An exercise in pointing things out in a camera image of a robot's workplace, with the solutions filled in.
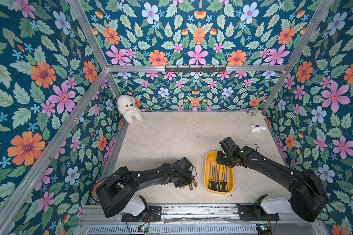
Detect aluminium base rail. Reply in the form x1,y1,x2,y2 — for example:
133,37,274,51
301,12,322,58
74,204,329,235

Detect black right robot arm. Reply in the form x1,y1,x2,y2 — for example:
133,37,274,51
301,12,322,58
216,137,328,222

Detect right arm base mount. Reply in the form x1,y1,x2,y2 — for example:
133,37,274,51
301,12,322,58
236,194,279,222

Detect white plush bear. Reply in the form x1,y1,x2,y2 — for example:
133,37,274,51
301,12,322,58
117,95,143,124

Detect aluminium frame top bar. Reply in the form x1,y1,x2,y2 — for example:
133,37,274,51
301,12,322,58
106,65,287,73

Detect small white plush toy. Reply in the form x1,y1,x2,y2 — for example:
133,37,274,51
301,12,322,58
251,124,268,133

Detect yellow storage tray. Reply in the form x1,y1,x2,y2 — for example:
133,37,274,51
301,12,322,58
204,151,234,194

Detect black hook rail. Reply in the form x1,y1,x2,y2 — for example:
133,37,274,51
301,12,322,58
164,65,227,73

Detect aluminium frame post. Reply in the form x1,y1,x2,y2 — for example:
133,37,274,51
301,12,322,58
69,0,121,98
261,0,334,117

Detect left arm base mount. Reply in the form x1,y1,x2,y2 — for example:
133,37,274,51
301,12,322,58
121,196,162,223

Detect aluminium frame post right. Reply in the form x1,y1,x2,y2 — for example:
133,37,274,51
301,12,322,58
261,0,334,117

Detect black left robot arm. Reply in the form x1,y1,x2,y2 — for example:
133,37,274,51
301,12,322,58
96,157,197,218

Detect aluminium frame post left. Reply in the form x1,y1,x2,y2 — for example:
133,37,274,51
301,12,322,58
69,0,121,98

